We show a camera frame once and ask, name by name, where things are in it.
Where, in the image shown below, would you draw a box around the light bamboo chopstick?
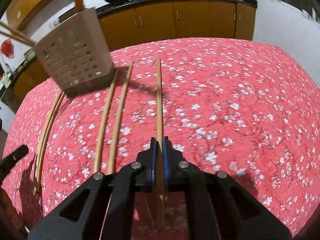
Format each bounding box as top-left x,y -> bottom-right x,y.
0,22 -> 37,43
35,93 -> 66,196
32,90 -> 63,193
0,31 -> 36,47

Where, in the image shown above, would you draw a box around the red floral tablecloth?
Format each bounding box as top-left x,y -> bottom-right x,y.
2,38 -> 319,235

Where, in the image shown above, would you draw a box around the red hanging plastic bag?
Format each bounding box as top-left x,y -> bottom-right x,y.
1,38 -> 15,59

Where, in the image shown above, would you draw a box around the beige perforated utensil holder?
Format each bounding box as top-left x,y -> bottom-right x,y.
33,8 -> 116,98

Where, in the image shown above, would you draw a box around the lower wooden base cabinets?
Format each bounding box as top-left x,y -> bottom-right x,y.
12,0 -> 257,100

